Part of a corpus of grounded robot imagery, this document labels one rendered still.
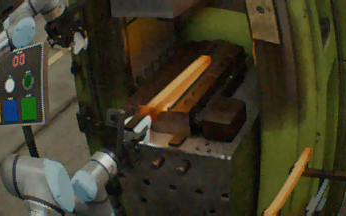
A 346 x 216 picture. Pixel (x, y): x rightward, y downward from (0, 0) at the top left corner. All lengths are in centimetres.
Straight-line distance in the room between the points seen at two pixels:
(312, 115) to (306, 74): 14
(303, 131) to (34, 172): 95
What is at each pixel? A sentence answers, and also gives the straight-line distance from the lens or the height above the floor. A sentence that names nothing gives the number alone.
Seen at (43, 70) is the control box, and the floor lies 111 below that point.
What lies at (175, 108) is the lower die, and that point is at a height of 99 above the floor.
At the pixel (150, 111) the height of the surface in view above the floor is 103.
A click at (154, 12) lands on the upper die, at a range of 166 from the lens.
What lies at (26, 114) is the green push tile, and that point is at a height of 100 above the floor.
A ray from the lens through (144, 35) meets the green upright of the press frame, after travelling 204.
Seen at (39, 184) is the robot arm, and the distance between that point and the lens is 118.
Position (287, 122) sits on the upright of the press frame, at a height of 92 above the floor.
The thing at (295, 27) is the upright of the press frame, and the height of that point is 125.
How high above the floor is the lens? 190
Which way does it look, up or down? 30 degrees down
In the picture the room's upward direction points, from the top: 8 degrees counter-clockwise
